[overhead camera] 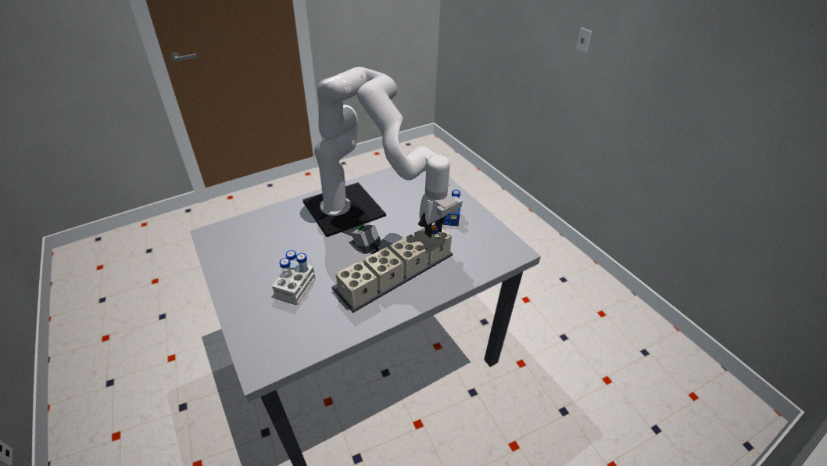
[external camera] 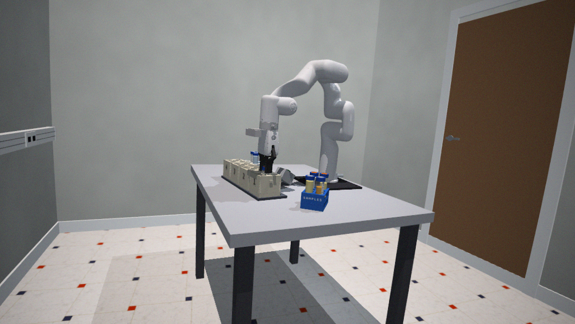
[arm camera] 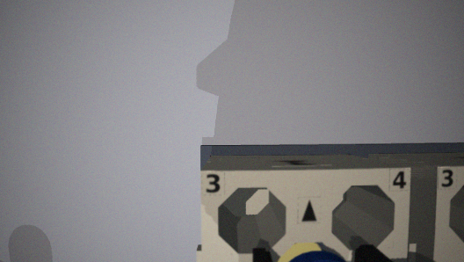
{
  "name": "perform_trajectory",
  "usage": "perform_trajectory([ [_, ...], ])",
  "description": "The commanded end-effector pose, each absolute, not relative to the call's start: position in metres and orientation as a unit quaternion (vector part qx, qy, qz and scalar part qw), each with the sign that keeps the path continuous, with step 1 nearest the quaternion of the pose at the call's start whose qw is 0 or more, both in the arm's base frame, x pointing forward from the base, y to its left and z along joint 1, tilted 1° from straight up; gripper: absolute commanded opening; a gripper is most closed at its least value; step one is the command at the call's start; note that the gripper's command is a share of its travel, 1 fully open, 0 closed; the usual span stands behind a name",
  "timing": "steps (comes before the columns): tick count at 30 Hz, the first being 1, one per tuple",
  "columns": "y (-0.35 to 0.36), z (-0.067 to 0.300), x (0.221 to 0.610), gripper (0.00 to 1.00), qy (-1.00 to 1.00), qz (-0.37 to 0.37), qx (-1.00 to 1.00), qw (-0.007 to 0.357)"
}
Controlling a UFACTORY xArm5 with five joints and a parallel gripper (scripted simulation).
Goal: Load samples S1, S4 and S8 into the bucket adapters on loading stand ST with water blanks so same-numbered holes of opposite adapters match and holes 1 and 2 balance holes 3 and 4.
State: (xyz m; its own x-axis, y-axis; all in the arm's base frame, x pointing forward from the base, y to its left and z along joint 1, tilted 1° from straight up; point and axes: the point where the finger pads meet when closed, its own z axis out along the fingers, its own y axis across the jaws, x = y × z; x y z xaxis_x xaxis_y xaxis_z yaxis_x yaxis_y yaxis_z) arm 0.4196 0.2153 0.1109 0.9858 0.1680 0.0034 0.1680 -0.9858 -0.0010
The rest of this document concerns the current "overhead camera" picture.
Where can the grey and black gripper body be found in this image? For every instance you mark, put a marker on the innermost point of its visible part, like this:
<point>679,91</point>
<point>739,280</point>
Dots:
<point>429,207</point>

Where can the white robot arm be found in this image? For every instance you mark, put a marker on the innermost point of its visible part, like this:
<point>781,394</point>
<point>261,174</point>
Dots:
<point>338,126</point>

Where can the blue tube rack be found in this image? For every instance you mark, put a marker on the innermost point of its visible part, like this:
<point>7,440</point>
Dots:
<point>452,222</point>

